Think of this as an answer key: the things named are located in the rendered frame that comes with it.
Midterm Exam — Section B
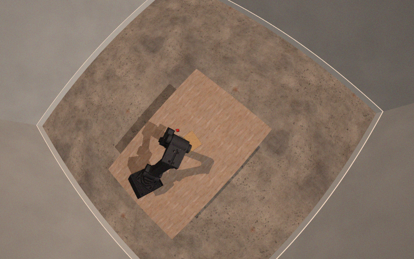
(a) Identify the orange flat mat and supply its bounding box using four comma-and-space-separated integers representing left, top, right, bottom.
183, 131, 202, 154

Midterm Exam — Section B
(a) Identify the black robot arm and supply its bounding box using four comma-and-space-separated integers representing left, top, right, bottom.
136, 127, 192, 191

